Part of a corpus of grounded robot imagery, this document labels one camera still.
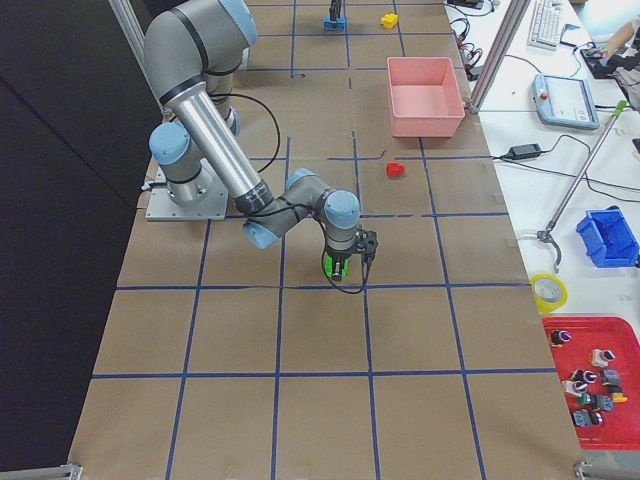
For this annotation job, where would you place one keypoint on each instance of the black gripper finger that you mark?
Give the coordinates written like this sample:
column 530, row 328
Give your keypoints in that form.
column 335, row 10

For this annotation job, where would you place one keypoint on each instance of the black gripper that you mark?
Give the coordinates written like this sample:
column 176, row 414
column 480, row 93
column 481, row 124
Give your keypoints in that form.
column 338, row 255

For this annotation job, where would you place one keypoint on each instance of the green toy block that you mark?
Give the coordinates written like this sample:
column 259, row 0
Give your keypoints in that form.
column 326, row 264

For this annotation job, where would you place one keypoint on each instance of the blue toy block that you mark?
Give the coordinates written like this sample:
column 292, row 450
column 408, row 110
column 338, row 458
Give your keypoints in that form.
column 334, row 25

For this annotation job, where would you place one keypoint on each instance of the yellow toy block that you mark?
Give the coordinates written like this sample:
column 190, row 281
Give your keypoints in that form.
column 389, row 20

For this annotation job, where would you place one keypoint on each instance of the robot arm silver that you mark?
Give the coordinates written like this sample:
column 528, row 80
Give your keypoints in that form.
column 185, row 48

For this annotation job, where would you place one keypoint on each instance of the pink plastic box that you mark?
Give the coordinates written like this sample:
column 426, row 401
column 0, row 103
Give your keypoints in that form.
column 423, row 97

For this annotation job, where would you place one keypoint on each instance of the person hand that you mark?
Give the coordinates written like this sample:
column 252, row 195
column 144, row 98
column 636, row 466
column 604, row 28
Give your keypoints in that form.
column 620, row 38

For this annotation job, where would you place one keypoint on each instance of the red toy block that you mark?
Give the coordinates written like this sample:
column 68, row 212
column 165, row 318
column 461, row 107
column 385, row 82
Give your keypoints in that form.
column 394, row 170

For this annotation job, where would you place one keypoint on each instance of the white keyboard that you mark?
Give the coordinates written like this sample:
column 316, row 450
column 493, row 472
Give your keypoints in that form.
column 545, row 27

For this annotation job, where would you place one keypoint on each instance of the black power adapter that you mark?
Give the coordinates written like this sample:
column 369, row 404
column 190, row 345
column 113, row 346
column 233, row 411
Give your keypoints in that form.
column 523, row 152

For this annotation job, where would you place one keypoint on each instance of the yellow tape roll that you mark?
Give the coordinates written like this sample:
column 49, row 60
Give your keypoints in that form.
column 549, row 293

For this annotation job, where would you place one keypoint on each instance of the robot teach pendant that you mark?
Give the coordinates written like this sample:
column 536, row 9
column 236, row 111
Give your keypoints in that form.
column 565, row 102

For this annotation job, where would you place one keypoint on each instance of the blue storage bin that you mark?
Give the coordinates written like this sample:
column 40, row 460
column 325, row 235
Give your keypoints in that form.
column 608, row 239

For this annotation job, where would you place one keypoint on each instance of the black game controller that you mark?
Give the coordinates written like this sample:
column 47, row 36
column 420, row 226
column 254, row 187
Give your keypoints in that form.
column 599, row 66

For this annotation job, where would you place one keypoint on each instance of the red tray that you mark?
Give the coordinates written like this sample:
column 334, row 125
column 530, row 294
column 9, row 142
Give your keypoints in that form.
column 597, row 362

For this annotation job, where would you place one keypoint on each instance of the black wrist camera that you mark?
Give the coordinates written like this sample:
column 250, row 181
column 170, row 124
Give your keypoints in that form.
column 367, row 245

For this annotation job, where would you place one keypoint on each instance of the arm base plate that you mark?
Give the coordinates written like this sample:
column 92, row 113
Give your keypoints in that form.
column 204, row 198

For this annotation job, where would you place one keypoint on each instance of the aluminium frame post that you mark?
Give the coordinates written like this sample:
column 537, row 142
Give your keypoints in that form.
column 506, row 32

